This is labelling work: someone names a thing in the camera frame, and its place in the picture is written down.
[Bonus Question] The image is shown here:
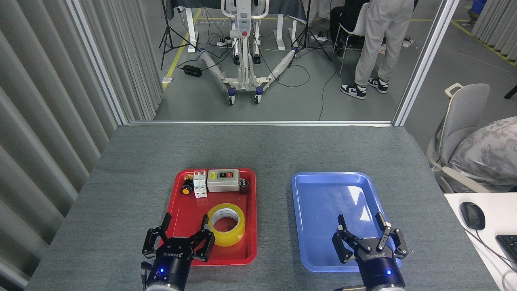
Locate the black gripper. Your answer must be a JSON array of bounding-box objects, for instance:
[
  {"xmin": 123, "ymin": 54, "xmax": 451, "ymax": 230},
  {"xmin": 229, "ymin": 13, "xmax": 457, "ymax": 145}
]
[
  {"xmin": 142, "ymin": 213, "xmax": 215, "ymax": 290},
  {"xmin": 332, "ymin": 212, "xmax": 408, "ymax": 288}
]

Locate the yellow tape roll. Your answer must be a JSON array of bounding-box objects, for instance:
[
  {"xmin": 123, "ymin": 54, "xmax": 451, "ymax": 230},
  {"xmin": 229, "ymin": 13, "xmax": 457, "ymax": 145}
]
[{"xmin": 207, "ymin": 203, "xmax": 246, "ymax": 247}]

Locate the red plastic tray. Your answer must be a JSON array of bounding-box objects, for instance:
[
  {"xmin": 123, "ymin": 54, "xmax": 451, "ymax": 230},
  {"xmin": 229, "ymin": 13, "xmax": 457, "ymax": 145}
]
[{"xmin": 158, "ymin": 168, "xmax": 258, "ymax": 266}]

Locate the blue plastic tray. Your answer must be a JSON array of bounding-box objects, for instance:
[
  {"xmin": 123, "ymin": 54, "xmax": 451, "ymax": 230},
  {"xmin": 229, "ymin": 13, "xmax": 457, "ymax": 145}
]
[{"xmin": 291, "ymin": 172, "xmax": 403, "ymax": 272}]

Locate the white circuit breaker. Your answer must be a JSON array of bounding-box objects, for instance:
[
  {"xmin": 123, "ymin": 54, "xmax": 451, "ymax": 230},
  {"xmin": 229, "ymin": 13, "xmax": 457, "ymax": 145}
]
[{"xmin": 193, "ymin": 171, "xmax": 208, "ymax": 198}]

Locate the black computer mouse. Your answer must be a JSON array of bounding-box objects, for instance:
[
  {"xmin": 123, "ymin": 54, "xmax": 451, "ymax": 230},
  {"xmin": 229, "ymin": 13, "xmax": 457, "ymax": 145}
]
[{"xmin": 460, "ymin": 201, "xmax": 486, "ymax": 231}]

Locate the white desk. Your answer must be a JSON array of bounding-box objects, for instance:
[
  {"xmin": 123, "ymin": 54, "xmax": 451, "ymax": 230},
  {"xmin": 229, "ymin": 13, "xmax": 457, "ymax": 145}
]
[{"xmin": 443, "ymin": 192, "xmax": 517, "ymax": 291}]

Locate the black keyboard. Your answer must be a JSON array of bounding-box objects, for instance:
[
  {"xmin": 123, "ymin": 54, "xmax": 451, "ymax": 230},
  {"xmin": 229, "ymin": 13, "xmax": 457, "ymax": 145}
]
[{"xmin": 495, "ymin": 234, "xmax": 517, "ymax": 265}]

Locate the person in grey patterned top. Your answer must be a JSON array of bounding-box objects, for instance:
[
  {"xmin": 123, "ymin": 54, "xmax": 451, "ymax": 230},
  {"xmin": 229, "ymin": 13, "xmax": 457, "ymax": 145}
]
[{"xmin": 448, "ymin": 116, "xmax": 517, "ymax": 193}]

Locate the grey office chair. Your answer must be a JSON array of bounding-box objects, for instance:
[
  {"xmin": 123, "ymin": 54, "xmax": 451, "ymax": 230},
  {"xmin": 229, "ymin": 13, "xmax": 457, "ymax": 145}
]
[{"xmin": 425, "ymin": 83, "xmax": 491, "ymax": 194}]

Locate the grey pleated curtain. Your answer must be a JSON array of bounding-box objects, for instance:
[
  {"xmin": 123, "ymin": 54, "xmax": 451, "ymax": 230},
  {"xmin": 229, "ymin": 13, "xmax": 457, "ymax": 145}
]
[
  {"xmin": 0, "ymin": 0, "xmax": 164, "ymax": 291},
  {"xmin": 472, "ymin": 0, "xmax": 517, "ymax": 67}
]

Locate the white wheeled stand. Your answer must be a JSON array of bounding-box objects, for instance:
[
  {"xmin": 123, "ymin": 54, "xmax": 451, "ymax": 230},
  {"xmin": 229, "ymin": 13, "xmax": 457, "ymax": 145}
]
[{"xmin": 198, "ymin": 0, "xmax": 301, "ymax": 106}]

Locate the standing person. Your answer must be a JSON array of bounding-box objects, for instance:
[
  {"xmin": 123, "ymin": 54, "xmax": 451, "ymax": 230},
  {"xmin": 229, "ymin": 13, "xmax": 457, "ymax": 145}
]
[{"xmin": 340, "ymin": 0, "xmax": 416, "ymax": 100}]

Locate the white chair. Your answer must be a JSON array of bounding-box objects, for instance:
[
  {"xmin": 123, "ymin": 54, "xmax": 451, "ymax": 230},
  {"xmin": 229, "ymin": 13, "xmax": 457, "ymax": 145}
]
[{"xmin": 333, "ymin": 2, "xmax": 386, "ymax": 77}]

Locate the black tripod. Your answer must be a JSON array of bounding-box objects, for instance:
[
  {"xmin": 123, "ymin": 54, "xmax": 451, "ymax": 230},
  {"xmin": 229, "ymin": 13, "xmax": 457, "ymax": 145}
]
[
  {"xmin": 159, "ymin": 0, "xmax": 201, "ymax": 70},
  {"xmin": 290, "ymin": 0, "xmax": 332, "ymax": 68}
]

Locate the seated person in black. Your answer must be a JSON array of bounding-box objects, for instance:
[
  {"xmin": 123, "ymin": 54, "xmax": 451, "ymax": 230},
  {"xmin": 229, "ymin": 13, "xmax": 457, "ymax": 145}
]
[{"xmin": 329, "ymin": 0, "xmax": 370, "ymax": 57}]

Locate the grey switch box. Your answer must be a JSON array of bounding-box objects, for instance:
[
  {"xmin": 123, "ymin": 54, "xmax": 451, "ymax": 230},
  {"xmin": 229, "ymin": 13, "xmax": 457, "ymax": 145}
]
[{"xmin": 207, "ymin": 169, "xmax": 240, "ymax": 193}]

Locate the silver rail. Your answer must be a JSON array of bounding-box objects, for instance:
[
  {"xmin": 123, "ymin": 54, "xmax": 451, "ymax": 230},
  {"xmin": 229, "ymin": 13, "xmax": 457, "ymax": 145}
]
[{"xmin": 128, "ymin": 120, "xmax": 394, "ymax": 127}]

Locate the silver post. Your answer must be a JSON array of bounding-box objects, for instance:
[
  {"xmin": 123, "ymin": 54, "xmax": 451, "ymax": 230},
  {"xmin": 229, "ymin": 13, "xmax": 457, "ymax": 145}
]
[{"xmin": 393, "ymin": 0, "xmax": 461, "ymax": 127}]

